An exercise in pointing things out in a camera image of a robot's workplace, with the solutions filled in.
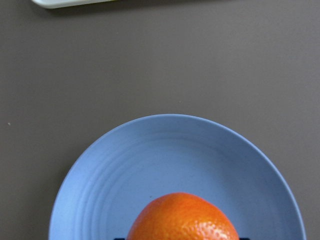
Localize orange mandarin fruit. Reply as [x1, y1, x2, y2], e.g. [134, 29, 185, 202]
[126, 192, 240, 240]

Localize blue round plate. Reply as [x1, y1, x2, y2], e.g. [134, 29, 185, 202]
[48, 114, 306, 240]

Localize cream rabbit tray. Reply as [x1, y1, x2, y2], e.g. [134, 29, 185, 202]
[31, 0, 113, 9]

